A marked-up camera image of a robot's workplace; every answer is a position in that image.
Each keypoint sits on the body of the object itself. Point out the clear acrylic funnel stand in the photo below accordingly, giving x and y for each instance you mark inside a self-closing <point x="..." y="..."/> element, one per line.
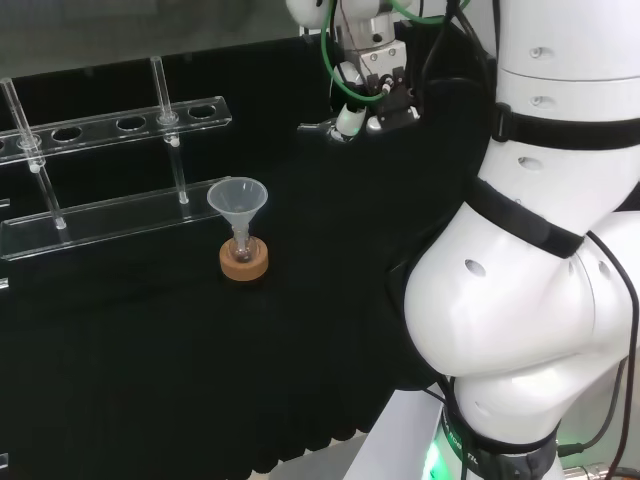
<point x="105" y="220"/>

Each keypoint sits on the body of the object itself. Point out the black bench cloth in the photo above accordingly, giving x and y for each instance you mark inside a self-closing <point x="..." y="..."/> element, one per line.
<point x="200" y="350"/>

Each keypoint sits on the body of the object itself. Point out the small round-bottom glass flask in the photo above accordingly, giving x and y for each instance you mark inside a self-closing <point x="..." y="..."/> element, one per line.
<point x="243" y="250"/>

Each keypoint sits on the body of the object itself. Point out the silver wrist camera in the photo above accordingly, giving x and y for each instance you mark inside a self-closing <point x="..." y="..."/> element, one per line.
<point x="392" y="120"/>

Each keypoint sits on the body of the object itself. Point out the translucent plastic funnel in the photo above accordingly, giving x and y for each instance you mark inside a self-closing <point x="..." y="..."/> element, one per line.
<point x="237" y="197"/>

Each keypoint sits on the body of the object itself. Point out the clear glass weighing funnel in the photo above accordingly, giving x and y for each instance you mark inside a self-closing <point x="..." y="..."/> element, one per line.
<point x="315" y="128"/>

